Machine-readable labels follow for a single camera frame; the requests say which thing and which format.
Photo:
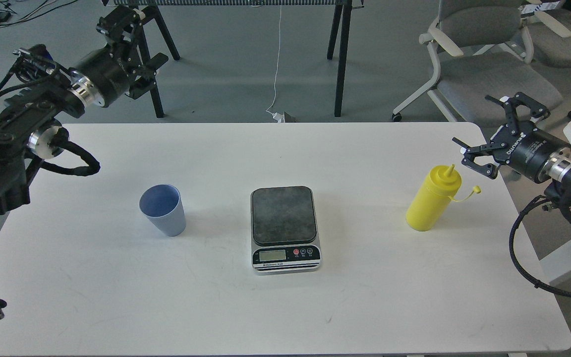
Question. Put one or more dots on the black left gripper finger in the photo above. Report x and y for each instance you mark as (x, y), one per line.
(142, 78)
(120, 25)

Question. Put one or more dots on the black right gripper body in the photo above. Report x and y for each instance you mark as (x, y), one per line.
(529, 150)

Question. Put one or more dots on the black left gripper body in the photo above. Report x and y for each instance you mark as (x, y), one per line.
(108, 72)

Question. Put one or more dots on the yellow squeeze bottle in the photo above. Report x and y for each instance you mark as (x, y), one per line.
(437, 191)

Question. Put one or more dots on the blue plastic cup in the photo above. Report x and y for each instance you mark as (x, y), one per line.
(162, 205)

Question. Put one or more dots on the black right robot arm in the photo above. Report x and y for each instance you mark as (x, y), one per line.
(556, 196)

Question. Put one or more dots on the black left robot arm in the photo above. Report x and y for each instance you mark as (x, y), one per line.
(36, 89)

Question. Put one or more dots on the digital kitchen scale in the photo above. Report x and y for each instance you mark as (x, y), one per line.
(284, 232)

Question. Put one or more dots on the grey office chair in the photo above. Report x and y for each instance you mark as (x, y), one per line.
(549, 24)
(479, 48)

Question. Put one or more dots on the black legged background table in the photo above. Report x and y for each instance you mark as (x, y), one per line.
(257, 60)

